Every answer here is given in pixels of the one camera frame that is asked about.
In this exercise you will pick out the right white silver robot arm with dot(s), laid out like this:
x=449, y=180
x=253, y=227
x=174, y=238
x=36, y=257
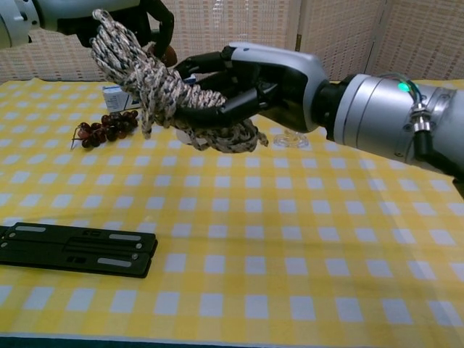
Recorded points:
x=380, y=116

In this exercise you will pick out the dark glass bottle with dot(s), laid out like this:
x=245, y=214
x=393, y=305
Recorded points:
x=171, y=55

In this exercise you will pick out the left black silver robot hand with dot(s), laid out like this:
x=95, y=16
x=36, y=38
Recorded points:
x=108, y=12

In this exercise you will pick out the blue white carton box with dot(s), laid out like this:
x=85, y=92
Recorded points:
x=116, y=98

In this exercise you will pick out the black folding stand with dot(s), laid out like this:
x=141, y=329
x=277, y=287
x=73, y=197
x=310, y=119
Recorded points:
x=72, y=250

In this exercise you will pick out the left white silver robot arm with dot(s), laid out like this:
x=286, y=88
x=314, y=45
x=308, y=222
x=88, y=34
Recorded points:
x=14, y=18

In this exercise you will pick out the woven folding screen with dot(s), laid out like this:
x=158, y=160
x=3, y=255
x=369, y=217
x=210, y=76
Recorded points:
x=398, y=36

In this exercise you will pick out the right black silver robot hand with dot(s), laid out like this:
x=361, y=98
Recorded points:
x=286, y=76

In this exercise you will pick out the bunch of dark red grapes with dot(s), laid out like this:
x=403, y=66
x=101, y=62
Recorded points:
x=105, y=128

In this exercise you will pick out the upturned white bowl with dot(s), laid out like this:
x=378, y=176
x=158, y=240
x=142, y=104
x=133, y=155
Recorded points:
x=183, y=136

